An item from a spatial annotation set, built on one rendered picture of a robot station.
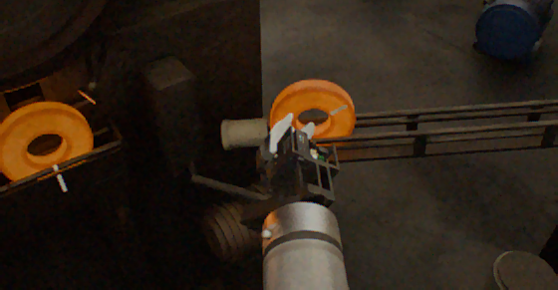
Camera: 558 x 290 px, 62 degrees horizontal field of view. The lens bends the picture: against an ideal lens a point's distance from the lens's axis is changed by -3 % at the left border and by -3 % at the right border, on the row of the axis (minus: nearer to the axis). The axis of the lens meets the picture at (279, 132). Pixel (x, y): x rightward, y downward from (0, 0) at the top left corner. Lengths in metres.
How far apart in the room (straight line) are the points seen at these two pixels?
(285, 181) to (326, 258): 0.15
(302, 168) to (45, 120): 0.44
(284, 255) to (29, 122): 0.50
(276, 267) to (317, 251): 0.05
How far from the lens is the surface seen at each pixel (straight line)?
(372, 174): 1.82
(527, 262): 1.03
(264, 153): 0.66
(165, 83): 0.86
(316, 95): 0.86
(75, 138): 0.89
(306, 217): 0.54
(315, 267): 0.50
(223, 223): 0.97
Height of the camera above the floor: 1.28
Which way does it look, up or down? 41 degrees down
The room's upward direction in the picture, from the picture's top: straight up
